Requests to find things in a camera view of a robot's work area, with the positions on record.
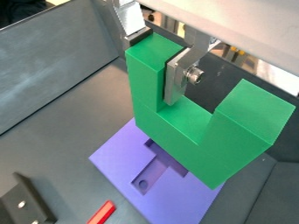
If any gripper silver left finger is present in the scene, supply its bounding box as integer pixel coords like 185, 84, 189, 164
106, 0, 154, 48

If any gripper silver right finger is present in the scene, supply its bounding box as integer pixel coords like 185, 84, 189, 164
163, 25, 211, 105

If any large green U-shaped block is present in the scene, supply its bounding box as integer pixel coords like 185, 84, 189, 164
126, 33, 296, 189

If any purple board with cutouts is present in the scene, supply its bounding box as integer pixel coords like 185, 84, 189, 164
90, 121, 221, 224

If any red flat bar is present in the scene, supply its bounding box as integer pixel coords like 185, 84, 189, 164
87, 200, 117, 224

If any black block with screws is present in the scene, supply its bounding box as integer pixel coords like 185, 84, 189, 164
0, 172, 58, 224

